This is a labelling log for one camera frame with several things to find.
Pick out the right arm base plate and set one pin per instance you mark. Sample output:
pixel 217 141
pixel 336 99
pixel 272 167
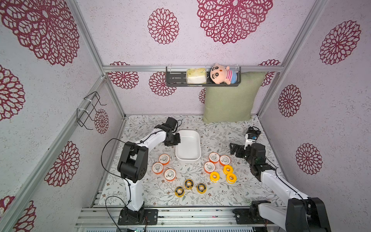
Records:
pixel 250 215

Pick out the plush doll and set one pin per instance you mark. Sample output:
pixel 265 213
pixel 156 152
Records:
pixel 220 74

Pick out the green pillow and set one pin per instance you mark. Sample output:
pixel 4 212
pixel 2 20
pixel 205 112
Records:
pixel 232 104

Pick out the white plastic storage box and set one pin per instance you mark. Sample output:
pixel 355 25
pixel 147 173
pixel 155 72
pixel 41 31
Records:
pixel 189 149

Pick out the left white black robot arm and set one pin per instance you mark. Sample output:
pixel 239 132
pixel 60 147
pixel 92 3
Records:
pixel 133 165

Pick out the black wire wall rack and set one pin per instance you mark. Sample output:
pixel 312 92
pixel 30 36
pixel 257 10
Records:
pixel 84 113

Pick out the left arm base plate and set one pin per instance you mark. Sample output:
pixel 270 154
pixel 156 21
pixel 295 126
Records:
pixel 141 217

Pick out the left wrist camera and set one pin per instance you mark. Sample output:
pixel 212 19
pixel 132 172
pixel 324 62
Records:
pixel 171 123

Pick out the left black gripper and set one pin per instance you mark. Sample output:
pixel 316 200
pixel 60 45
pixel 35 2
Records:
pixel 178 141

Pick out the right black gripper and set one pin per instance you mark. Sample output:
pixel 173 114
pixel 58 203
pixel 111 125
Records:
pixel 240 150

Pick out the black yellow tape roll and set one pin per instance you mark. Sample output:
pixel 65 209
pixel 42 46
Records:
pixel 179 191
pixel 201 188
pixel 189 184

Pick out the yellow tape roll top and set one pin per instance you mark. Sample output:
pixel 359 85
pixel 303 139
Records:
pixel 227 169

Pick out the orange tape roll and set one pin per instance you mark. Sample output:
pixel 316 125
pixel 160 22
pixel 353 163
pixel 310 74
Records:
pixel 214 157
pixel 170 175
pixel 157 168
pixel 224 160
pixel 209 167
pixel 164 159

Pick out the black wall shelf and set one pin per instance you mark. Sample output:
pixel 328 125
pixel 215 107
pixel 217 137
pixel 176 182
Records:
pixel 178 79

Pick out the yellow green sponge pack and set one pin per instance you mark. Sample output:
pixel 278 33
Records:
pixel 196 76

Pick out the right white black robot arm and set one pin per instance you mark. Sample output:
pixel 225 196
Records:
pixel 302 213

